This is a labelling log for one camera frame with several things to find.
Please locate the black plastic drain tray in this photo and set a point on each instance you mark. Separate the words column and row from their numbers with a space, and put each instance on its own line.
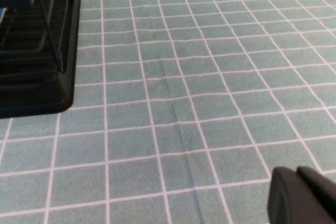
column 63, row 77

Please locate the green checked tablecloth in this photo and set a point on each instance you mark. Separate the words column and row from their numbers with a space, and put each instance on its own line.
column 183, row 103

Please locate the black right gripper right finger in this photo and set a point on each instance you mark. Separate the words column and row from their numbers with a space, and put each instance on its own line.
column 320, row 184

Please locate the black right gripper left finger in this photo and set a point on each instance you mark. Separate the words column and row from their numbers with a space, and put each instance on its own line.
column 288, row 200

